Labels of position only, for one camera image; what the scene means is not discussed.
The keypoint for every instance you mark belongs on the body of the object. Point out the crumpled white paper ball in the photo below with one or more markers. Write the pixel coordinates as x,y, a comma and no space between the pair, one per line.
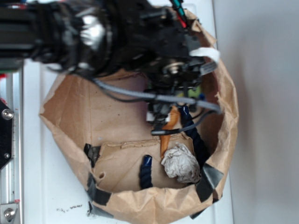
181,164

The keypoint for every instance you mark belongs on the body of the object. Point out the aluminium frame rail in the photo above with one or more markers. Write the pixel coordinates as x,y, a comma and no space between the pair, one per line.
11,194

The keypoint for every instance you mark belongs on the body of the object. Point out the brown paper bag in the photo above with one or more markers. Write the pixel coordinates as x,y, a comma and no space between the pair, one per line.
110,149

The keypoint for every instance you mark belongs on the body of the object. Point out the orange conch shell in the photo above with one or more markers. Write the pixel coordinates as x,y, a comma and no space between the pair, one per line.
164,139

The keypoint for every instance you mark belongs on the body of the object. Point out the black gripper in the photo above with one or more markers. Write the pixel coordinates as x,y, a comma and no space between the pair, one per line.
171,55

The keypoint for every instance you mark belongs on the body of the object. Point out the green plush animal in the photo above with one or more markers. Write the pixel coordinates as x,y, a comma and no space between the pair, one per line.
194,92

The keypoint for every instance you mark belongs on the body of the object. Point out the black octagonal mount plate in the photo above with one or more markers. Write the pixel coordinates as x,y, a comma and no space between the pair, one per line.
6,134

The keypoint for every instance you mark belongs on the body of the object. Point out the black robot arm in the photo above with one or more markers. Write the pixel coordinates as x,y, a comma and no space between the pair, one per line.
96,38

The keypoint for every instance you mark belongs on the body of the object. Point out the metal corner bracket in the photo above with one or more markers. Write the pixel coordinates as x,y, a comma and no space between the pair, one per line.
9,213

